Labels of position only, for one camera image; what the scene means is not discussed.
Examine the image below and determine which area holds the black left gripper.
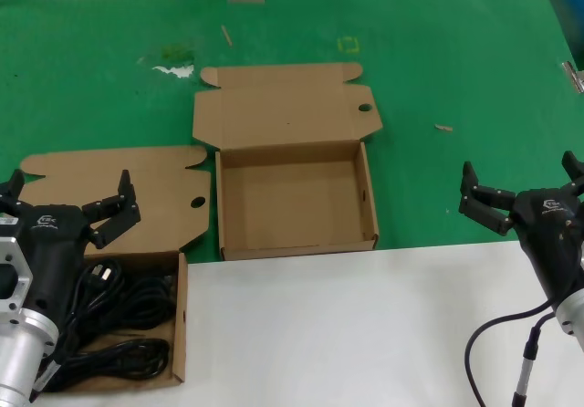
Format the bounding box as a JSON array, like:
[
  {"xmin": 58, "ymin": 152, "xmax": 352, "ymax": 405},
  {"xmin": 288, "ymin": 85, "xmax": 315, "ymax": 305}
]
[{"xmin": 0, "ymin": 168, "xmax": 142, "ymax": 331}]

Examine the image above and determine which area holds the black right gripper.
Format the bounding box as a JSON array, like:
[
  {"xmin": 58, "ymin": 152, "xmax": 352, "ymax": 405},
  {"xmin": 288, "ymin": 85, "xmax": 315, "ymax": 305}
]
[{"xmin": 457, "ymin": 150, "xmax": 584, "ymax": 311}]

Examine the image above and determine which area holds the cardboard box with round hole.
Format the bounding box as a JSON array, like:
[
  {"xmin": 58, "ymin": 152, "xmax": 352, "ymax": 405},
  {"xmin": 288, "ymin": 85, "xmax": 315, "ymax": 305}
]
[
  {"xmin": 17, "ymin": 145, "xmax": 214, "ymax": 386},
  {"xmin": 191, "ymin": 62, "xmax": 384, "ymax": 261}
]

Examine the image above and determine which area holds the green table cloth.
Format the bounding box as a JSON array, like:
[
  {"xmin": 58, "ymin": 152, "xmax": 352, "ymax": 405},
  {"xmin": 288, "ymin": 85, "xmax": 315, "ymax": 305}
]
[{"xmin": 0, "ymin": 0, "xmax": 584, "ymax": 267}]

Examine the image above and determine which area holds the black coiled power cord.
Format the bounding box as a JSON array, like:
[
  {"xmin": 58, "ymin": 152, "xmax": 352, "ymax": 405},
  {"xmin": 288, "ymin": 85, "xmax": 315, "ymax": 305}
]
[
  {"xmin": 43, "ymin": 337, "xmax": 172, "ymax": 393},
  {"xmin": 104, "ymin": 275, "xmax": 179, "ymax": 336}
]

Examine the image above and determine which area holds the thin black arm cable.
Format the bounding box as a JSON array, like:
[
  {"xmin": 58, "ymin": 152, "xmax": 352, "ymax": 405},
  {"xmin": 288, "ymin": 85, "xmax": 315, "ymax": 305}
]
[{"xmin": 464, "ymin": 300, "xmax": 558, "ymax": 407}]

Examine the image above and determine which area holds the cable with silver connector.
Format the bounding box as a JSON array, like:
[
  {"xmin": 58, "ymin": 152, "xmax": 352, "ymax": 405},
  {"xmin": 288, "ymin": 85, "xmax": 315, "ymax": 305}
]
[{"xmin": 510, "ymin": 313, "xmax": 558, "ymax": 407}]

